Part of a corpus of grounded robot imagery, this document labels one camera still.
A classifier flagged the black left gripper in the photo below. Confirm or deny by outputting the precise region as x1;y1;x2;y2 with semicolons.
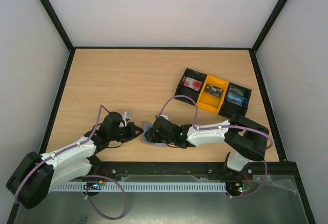
109;122;144;143

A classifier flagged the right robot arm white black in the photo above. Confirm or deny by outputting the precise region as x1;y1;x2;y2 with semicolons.
143;114;274;179

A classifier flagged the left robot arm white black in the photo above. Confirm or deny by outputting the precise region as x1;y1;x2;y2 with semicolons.
6;112;143;209

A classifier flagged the red white card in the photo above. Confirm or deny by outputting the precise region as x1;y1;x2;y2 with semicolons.
183;77;202;91

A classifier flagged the dark card in yellow bin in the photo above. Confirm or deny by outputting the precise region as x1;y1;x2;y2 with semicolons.
204;84;223;98

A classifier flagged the black bin left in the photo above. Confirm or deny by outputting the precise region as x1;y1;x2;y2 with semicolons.
175;68;207;105

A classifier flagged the black bin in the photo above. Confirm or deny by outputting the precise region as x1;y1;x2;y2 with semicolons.
175;68;207;105
218;83;252;118

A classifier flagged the yellow bin middle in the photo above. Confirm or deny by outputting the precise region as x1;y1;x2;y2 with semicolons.
197;75;229;114

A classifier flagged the black bin right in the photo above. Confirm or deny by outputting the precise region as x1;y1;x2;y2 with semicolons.
218;83;252;118

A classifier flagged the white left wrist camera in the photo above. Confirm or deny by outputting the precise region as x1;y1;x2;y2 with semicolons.
119;111;131;127

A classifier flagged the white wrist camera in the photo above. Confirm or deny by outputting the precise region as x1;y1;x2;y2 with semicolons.
160;115;169;120
119;111;131;127

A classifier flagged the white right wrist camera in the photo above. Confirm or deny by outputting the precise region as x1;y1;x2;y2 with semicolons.
160;115;169;120

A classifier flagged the light blue slotted cable duct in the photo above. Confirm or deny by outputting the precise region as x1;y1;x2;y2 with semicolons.
53;181;226;193

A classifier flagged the black aluminium front rail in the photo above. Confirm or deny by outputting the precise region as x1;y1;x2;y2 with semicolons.
89;161;299;179

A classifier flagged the black frame post left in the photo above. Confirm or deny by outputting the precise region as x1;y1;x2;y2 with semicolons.
39;0;74;52

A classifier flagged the black frame post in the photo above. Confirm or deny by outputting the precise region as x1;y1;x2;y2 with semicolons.
252;0;288;53
39;0;74;52

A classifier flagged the black frame post right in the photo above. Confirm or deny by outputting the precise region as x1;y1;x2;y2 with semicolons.
252;0;288;53

